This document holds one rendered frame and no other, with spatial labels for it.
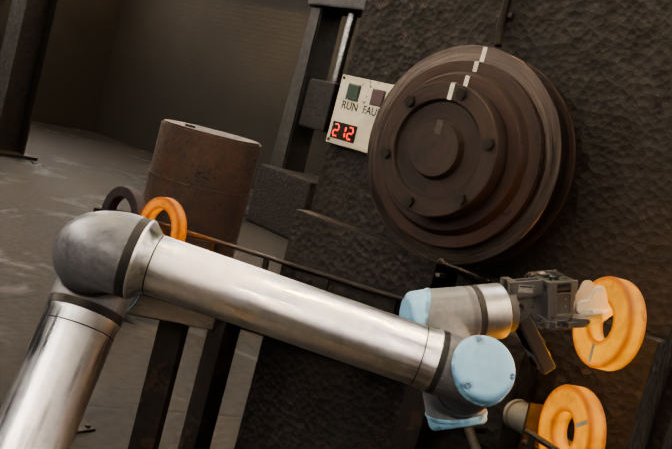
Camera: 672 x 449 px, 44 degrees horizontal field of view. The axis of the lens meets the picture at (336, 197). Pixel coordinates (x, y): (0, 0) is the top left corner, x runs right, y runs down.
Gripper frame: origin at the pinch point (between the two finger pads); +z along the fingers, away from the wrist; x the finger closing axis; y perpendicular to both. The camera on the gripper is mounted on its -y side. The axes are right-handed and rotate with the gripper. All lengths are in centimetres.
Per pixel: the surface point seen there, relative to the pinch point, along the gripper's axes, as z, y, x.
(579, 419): -7.1, -17.0, -3.2
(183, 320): -67, -15, 62
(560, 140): 4.6, 26.4, 26.5
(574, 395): -6.3, -14.2, -0.1
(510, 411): -10.1, -23.3, 15.6
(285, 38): 131, 67, 927
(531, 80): 2, 38, 34
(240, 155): -15, -10, 330
